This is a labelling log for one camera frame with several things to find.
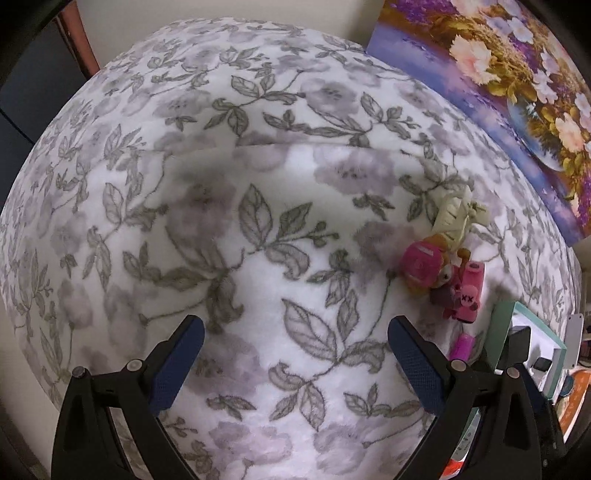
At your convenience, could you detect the purple small clip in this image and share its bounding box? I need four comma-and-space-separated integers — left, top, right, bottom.
449, 333, 476, 363

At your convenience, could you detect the pink pup toy figure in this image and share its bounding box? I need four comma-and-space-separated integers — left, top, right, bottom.
399, 234, 472, 305

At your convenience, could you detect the cream plastic clip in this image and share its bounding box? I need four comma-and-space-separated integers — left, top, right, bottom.
432, 186, 490, 251

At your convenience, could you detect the black power adapter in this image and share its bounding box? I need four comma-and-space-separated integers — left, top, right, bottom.
498, 326, 531, 370

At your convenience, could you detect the pink smart watch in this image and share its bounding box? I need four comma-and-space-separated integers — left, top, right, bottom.
443, 261, 485, 324

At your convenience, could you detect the teal rimmed white tray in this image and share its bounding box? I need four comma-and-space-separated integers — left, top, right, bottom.
483, 301, 566, 401

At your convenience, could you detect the orange printed box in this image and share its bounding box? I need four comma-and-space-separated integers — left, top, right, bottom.
556, 369, 590, 441

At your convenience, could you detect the white rectangular device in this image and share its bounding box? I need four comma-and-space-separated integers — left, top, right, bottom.
564, 313, 585, 370

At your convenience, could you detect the floral grey white blanket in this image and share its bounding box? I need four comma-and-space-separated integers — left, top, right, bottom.
1, 18, 581, 479

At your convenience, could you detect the flower vase painting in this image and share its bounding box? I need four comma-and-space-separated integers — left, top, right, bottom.
368, 1, 590, 245

